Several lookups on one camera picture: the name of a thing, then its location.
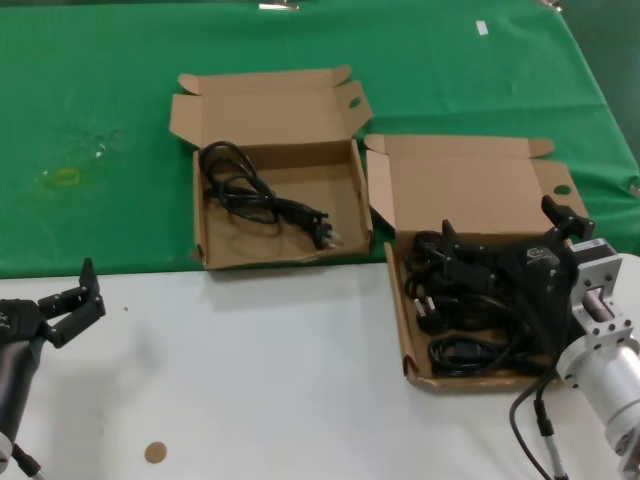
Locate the open brown cardboard box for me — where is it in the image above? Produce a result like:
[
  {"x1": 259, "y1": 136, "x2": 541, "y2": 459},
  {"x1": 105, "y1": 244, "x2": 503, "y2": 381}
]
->
[
  {"x1": 168, "y1": 64, "x2": 374, "y2": 271},
  {"x1": 363, "y1": 133, "x2": 576, "y2": 394}
]

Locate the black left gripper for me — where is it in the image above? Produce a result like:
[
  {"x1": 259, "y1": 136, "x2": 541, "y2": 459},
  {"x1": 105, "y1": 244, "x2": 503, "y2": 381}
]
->
[{"x1": 0, "y1": 257, "x2": 106, "y2": 351}]

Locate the silver-black right gripper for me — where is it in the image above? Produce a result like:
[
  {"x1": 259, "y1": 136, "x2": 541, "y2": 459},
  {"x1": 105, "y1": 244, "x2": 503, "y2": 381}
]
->
[{"x1": 441, "y1": 195, "x2": 640, "y2": 351}]

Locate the green tablecloth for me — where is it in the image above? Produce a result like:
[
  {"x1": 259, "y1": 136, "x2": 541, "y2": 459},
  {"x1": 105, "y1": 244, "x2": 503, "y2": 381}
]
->
[{"x1": 0, "y1": 0, "x2": 640, "y2": 279}]

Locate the black arm cable silver connector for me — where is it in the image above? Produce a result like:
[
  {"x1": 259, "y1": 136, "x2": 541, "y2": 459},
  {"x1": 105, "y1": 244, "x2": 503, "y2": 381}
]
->
[
  {"x1": 508, "y1": 367, "x2": 569, "y2": 480},
  {"x1": 9, "y1": 442, "x2": 46, "y2": 480}
]

